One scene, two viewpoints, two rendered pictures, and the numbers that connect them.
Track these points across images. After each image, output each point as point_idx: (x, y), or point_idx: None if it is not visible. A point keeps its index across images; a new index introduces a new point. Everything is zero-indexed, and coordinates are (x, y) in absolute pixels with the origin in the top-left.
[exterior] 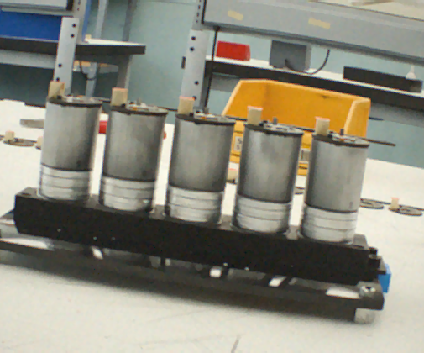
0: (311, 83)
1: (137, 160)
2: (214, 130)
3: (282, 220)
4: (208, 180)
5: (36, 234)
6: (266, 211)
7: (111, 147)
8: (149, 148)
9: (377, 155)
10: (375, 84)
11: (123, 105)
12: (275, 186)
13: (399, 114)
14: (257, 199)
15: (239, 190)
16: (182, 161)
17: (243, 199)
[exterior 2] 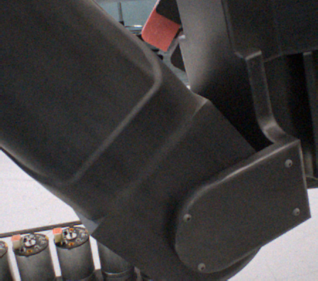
0: None
1: (41, 276)
2: (79, 249)
3: (131, 276)
4: (84, 272)
5: None
6: (121, 277)
7: (23, 274)
8: (45, 267)
9: (138, 8)
10: None
11: (22, 250)
12: (123, 263)
13: None
14: (115, 273)
15: (103, 268)
16: (67, 268)
17: (107, 274)
